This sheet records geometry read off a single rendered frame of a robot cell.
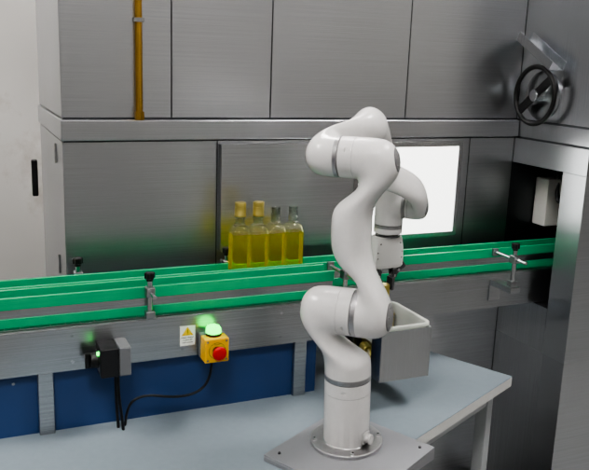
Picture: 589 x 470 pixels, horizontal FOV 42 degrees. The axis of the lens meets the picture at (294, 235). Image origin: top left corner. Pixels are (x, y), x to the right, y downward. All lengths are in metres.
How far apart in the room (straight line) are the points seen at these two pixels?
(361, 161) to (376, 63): 0.88
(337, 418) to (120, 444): 0.58
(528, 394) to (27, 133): 3.07
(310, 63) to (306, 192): 0.41
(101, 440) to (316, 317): 0.68
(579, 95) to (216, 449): 1.63
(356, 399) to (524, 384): 1.19
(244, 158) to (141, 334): 0.65
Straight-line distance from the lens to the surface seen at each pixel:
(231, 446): 2.13
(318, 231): 2.58
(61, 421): 2.25
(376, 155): 1.80
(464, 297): 2.73
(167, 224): 2.43
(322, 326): 1.92
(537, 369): 3.00
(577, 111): 2.76
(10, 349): 2.13
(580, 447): 3.11
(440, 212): 2.82
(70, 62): 2.32
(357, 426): 2.03
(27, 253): 4.79
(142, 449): 2.13
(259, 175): 2.46
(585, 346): 2.93
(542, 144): 2.88
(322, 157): 1.83
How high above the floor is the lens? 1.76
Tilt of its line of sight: 13 degrees down
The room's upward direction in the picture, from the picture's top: 2 degrees clockwise
